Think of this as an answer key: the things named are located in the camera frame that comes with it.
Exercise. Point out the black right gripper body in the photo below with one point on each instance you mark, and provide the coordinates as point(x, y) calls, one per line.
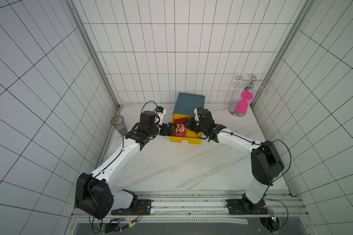
point(192, 125)

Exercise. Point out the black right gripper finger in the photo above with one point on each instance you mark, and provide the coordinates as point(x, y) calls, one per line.
point(195, 131)
point(189, 124)

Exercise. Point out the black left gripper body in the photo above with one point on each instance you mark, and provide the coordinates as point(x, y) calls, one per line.
point(163, 129)

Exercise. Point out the red postcard with white characters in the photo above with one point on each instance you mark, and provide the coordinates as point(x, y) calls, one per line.
point(181, 130)

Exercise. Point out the teal drawer cabinet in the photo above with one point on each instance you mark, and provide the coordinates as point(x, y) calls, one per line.
point(187, 103)

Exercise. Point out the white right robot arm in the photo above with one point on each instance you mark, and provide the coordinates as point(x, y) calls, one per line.
point(266, 163)

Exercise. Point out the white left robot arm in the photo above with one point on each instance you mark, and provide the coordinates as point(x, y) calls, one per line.
point(97, 193)

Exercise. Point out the chrome stand with pink cups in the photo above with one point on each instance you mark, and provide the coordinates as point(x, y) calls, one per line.
point(240, 108)

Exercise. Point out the clear plastic cup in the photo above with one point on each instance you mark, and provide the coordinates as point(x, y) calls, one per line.
point(119, 124)

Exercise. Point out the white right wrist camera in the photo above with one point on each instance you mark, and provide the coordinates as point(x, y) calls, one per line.
point(196, 114)

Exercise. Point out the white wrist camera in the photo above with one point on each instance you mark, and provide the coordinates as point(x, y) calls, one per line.
point(196, 114)
point(161, 112)

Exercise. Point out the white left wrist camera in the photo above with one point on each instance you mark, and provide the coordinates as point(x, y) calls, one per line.
point(161, 112)

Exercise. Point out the metal base rail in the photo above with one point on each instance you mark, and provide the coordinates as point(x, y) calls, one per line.
point(209, 206)

